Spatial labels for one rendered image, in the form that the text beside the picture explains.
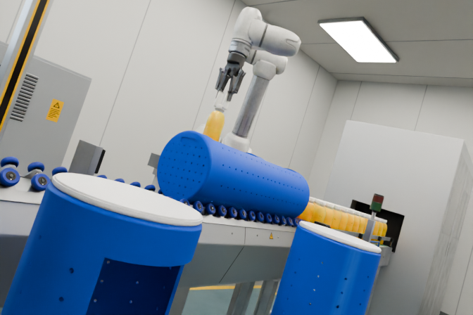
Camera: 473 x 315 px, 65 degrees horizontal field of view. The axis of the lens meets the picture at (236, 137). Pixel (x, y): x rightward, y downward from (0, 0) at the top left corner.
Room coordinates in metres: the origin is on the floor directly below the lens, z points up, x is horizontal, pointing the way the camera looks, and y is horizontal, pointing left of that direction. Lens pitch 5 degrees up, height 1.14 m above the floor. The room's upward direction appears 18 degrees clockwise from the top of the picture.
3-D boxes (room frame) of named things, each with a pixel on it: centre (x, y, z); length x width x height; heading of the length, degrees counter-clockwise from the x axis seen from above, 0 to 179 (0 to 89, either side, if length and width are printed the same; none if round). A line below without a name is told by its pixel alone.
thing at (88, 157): (1.13, 0.41, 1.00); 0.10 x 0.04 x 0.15; 52
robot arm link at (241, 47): (1.53, 0.10, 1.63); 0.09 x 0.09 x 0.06
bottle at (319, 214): (2.19, -0.60, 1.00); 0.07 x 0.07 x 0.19
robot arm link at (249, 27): (1.53, 0.09, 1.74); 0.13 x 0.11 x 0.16; 93
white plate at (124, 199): (0.70, 0.15, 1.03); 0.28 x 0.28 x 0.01
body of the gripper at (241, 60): (1.53, 0.10, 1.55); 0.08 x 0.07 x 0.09; 52
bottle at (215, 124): (1.53, 0.10, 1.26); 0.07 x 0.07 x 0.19
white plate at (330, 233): (1.27, -0.43, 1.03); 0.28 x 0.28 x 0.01
